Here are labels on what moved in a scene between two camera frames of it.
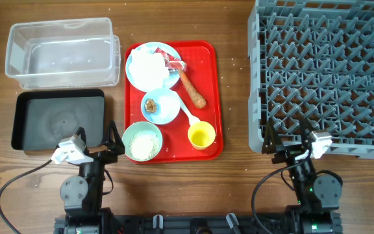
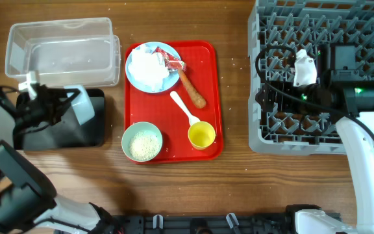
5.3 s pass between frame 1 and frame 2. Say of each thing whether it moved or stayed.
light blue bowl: moved
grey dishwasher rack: stayed
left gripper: moved
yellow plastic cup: stayed
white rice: stayed
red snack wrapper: stayed
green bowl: stayed
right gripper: moved
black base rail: stayed
